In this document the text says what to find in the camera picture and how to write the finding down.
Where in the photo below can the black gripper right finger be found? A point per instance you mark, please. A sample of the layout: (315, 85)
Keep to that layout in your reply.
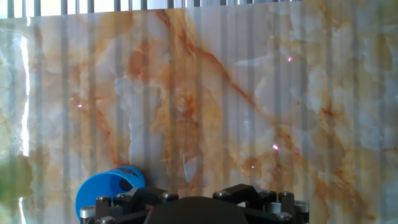
(267, 202)

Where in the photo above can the marble pattern mat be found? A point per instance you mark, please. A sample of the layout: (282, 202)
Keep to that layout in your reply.
(217, 93)

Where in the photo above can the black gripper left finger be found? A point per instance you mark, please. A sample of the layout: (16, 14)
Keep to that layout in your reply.
(130, 202)

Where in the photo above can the blue plastic cup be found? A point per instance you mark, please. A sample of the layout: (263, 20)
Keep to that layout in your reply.
(102, 186)

